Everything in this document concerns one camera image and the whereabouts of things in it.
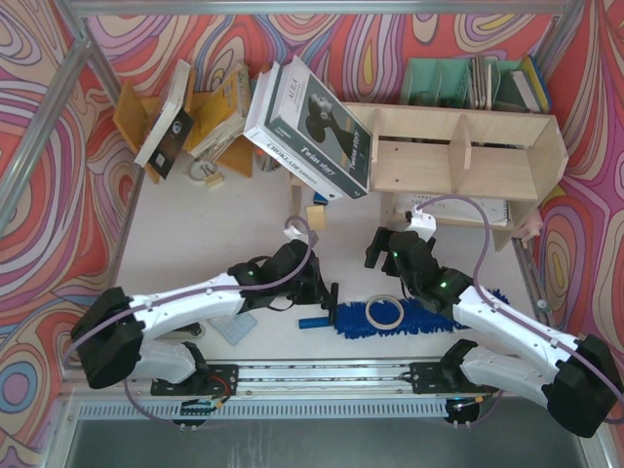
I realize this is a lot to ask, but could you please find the blue microfiber duster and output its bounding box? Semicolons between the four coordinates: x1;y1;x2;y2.
297;287;511;342

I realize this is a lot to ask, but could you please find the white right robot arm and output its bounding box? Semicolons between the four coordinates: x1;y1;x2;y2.
365;227;623;438

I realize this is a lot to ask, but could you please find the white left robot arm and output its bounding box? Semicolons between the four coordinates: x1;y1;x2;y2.
70;240;336;389

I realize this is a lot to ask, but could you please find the light wooden bookshelf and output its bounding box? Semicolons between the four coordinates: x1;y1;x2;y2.
347;102;568;251

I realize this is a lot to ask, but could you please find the white spiral notebook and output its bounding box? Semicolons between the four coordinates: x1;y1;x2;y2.
395;193;509;226

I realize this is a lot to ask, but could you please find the yellow sticky note pad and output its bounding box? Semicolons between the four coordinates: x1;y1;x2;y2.
305;205;327;231

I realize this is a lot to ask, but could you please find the beige masking tape roll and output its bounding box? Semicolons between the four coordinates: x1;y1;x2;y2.
365;294;405;331

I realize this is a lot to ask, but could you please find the small blue sharpener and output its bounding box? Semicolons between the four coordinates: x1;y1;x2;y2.
313;192;329;206

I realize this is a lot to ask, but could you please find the pink eraser figure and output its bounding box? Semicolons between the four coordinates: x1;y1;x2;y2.
515;210;543;244

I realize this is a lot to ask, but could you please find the pen cup with pens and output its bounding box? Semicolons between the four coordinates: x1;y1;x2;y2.
253;147;281;173

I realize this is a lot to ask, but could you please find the gold binder clip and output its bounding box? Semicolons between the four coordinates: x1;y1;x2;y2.
204;171;224;189

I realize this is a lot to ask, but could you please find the large Twins story book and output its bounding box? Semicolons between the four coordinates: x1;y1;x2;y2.
243;57;372;200

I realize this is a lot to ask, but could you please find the teal desk file organizer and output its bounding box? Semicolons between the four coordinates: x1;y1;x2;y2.
399;55;541;113

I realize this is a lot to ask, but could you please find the stack of yellow books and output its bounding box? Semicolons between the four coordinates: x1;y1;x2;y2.
188;61;252;162

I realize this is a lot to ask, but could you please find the white and black paperback book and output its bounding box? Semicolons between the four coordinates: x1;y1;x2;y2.
135;59;194;179

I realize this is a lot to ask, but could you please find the blue and yellow book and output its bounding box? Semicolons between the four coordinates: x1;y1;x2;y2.
511;56;552;113

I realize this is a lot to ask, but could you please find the yellow wooden book rack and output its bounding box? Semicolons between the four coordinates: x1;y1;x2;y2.
113;69;253;178

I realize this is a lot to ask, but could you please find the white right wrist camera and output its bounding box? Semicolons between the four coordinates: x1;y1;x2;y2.
405;206;437;242

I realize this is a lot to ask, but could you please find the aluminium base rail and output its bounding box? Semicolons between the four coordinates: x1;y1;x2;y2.
62;360;566;401

